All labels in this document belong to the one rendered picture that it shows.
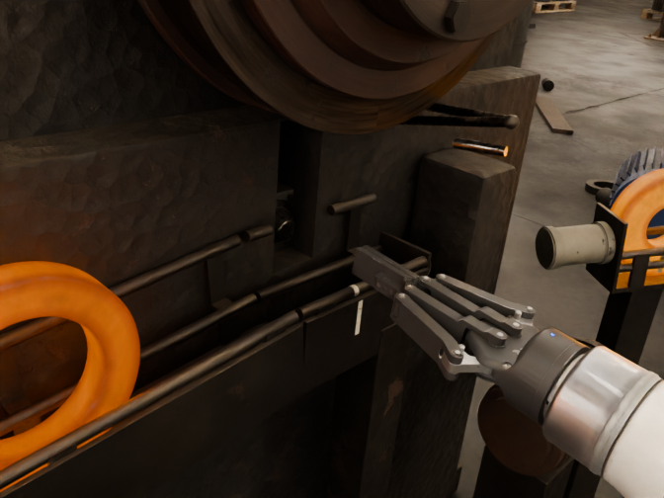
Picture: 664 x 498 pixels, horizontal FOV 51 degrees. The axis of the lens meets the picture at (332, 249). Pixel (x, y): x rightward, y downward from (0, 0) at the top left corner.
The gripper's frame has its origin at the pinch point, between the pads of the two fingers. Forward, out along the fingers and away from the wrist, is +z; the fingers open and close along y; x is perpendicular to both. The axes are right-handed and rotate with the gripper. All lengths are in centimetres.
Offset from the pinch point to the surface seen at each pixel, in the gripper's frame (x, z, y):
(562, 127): -83, 138, 338
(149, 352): -6.1, 8.6, -20.8
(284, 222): -0.5, 13.8, -1.0
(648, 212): -0.8, -8.1, 46.0
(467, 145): 13.0, -1.5, 6.8
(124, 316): 1.4, 5.5, -25.2
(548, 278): -78, 46, 159
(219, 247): 0.8, 11.3, -11.6
